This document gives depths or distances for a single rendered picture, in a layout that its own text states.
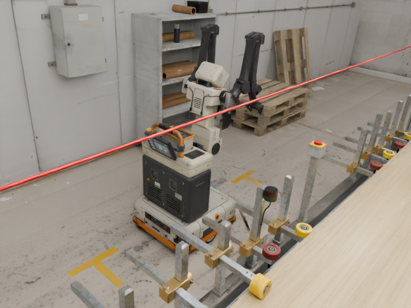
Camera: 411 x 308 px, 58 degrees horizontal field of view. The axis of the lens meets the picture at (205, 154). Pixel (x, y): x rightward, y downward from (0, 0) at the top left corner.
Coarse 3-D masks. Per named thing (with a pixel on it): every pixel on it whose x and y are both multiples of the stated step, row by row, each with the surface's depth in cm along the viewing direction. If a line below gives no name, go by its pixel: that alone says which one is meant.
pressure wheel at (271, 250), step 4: (268, 244) 170; (272, 244) 171; (264, 248) 168; (268, 248) 169; (272, 248) 168; (276, 248) 169; (264, 252) 167; (268, 252) 166; (272, 252) 166; (276, 252) 166; (264, 256) 167; (268, 256) 166; (272, 256) 165; (276, 256) 165; (268, 264) 172
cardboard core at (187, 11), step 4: (176, 4) 419; (172, 8) 419; (176, 8) 415; (180, 8) 411; (184, 8) 408; (188, 8) 405; (192, 8) 403; (180, 12) 415; (184, 12) 411; (188, 12) 406; (192, 12) 410
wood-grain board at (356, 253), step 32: (384, 192) 219; (320, 224) 187; (352, 224) 189; (384, 224) 190; (288, 256) 165; (320, 256) 166; (352, 256) 168; (384, 256) 169; (288, 288) 148; (320, 288) 149; (352, 288) 150; (384, 288) 151
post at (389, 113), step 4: (388, 112) 286; (392, 112) 286; (388, 116) 287; (388, 120) 288; (384, 124) 291; (388, 124) 290; (384, 128) 292; (384, 132) 293; (380, 136) 296; (384, 136) 294; (380, 140) 297; (384, 140) 297; (380, 144) 298; (380, 152) 302
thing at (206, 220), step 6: (204, 216) 195; (204, 222) 193; (210, 222) 190; (216, 222) 191; (216, 228) 188; (234, 234) 183; (234, 240) 181; (240, 240) 179; (252, 252) 175; (258, 252) 173; (264, 258) 171; (270, 264) 169
